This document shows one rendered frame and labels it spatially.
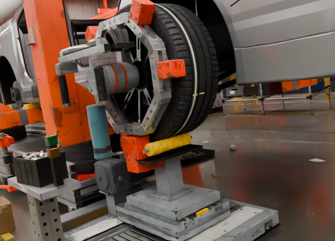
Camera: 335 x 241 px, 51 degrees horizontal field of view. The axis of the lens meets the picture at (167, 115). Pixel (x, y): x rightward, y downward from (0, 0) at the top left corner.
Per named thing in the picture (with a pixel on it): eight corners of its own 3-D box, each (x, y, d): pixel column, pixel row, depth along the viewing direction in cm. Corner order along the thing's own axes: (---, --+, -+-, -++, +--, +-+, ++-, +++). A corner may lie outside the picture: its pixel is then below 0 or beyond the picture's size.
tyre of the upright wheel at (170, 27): (179, 157, 190) (246, 66, 147) (144, 169, 175) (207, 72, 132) (121, 72, 218) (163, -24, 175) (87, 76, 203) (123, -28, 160)
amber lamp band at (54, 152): (61, 156, 140) (59, 146, 139) (51, 159, 137) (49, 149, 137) (57, 155, 143) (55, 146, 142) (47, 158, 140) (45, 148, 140)
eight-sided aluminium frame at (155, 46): (177, 134, 149) (159, 2, 143) (166, 137, 144) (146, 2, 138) (110, 130, 190) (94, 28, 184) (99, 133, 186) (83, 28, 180)
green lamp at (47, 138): (59, 144, 139) (57, 134, 138) (49, 146, 136) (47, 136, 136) (55, 143, 142) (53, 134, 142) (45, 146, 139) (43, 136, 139)
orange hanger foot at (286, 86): (310, 85, 365) (307, 52, 361) (283, 92, 332) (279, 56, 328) (295, 86, 378) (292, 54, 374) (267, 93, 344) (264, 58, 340)
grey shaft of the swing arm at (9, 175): (18, 190, 293) (7, 132, 288) (11, 193, 290) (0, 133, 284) (15, 189, 300) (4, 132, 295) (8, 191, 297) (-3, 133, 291)
